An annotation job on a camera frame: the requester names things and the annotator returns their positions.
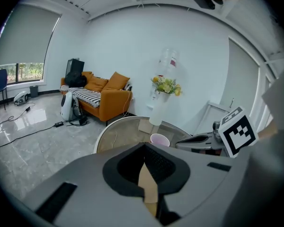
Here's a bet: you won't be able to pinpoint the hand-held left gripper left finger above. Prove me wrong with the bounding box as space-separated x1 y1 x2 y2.
21 142 161 227

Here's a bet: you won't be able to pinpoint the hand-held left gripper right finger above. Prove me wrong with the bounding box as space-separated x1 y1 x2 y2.
144 142 250 225

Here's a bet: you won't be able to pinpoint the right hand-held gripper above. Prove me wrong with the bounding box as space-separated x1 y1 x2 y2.
175 106 259 158

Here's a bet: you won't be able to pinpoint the red plastic cup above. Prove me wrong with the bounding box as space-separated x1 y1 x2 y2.
150 133 170 148

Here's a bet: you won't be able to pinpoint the person's right forearm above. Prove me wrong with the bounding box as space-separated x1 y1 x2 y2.
257 121 279 141

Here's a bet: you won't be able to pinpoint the white cabinet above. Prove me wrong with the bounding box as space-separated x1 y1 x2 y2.
194 99 235 137

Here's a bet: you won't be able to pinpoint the white vase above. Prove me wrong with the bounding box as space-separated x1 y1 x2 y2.
148 96 170 126

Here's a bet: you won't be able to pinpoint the yellow and white flowers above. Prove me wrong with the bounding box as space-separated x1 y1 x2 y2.
151 76 183 97

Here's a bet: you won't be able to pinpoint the round beige side table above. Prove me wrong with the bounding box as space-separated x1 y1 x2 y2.
94 116 195 155

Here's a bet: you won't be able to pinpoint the person's grey shirt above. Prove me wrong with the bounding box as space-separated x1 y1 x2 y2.
227 0 284 227

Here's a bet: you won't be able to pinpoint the white rounded appliance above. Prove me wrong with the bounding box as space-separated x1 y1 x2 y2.
60 92 79 122

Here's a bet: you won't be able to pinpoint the orange sofa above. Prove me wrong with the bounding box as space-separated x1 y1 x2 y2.
60 71 133 122

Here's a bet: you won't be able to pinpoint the large orange cushion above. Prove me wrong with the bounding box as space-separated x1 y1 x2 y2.
101 71 131 91

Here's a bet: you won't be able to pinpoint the black and white striped blanket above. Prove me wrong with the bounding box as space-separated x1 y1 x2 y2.
60 84 133 108

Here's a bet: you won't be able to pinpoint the small orange cushion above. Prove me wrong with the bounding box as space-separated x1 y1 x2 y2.
84 74 109 93

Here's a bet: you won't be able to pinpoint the white floor device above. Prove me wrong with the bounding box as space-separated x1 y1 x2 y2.
13 91 29 106

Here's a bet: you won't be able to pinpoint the black backpack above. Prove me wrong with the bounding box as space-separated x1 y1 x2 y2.
64 71 88 87

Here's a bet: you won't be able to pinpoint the black box speaker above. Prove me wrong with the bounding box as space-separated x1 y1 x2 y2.
65 58 85 78

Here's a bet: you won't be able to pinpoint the grey roller blind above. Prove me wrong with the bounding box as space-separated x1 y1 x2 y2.
0 3 62 67

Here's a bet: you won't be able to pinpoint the white cable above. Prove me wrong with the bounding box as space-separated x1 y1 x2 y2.
122 90 133 117

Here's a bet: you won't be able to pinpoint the black cable with power adapter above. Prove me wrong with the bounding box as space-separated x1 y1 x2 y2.
0 121 66 152

